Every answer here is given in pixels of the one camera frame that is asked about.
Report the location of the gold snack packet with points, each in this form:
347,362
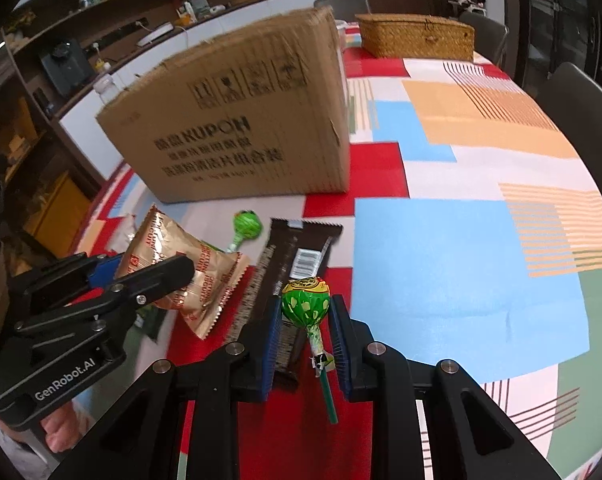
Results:
171,235

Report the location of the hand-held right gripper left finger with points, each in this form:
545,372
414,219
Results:
271,350

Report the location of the white rack with clothes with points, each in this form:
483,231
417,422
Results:
466,0

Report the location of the person's left hand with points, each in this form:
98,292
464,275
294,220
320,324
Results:
63,427

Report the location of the black countertop appliance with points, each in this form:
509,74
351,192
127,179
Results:
66,67

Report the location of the wooden wall shelf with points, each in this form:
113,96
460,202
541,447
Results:
56,25

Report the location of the white round flat appliance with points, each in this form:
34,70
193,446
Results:
153,34

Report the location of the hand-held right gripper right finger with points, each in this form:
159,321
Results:
340,350

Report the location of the pink drink bottle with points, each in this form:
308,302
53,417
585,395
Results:
104,87

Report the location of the grey dining chair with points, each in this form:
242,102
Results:
576,105
338,7
488,35

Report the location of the green lollipop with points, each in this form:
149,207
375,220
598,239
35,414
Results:
247,224
306,305

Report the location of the black framed glass door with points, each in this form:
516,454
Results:
566,10

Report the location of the woven lidded basket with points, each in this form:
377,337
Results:
416,35

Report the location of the yellow storage bin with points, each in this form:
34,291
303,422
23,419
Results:
61,210

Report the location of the dark chocolate bar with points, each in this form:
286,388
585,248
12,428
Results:
286,245

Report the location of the brown cardboard box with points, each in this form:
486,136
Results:
231,110

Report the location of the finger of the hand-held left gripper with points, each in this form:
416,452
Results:
106,267
166,272

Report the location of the colourful patchwork tablecloth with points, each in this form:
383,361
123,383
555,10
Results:
456,260

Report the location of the dark green snack packet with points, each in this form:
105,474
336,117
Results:
153,322

